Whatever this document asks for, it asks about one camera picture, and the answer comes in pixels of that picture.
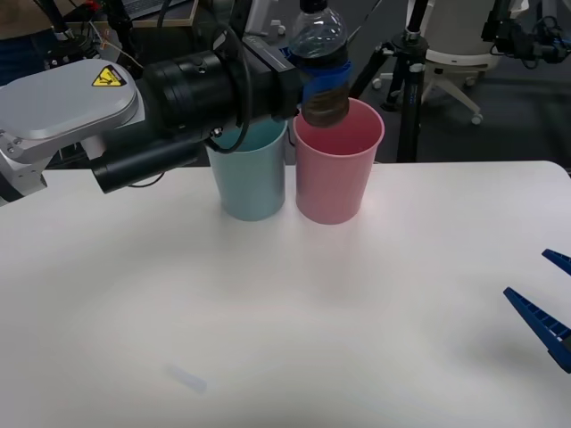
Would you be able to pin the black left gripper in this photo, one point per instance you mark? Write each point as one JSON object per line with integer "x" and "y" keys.
{"x": 281, "y": 91}

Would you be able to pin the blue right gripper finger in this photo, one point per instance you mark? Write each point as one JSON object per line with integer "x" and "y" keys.
{"x": 542, "y": 323}
{"x": 560, "y": 260}

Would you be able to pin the clear bottle with black cap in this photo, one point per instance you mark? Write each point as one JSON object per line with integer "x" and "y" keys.
{"x": 319, "y": 35}

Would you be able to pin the silver and black left arm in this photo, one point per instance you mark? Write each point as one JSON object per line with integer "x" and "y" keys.
{"x": 67, "y": 102}

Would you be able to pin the black background robot arm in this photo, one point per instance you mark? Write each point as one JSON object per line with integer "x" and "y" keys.
{"x": 513, "y": 38}

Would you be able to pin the white office chair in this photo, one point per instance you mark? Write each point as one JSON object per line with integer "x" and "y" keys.
{"x": 459, "y": 60}
{"x": 267, "y": 18}

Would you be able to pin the black tripod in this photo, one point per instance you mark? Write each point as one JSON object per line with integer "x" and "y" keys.
{"x": 410, "y": 102}

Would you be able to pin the pink plastic bin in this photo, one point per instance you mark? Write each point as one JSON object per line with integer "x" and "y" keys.
{"x": 332, "y": 183}

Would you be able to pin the wooden-edged desk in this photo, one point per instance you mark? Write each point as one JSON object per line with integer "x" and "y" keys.
{"x": 189, "y": 20}

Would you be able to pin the pale blue plastic bin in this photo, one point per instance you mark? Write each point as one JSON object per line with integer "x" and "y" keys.
{"x": 250, "y": 178}

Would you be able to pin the person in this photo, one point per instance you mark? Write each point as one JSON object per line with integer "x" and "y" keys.
{"x": 20, "y": 53}

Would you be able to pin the black camera stand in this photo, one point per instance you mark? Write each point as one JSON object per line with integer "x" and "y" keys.
{"x": 67, "y": 40}

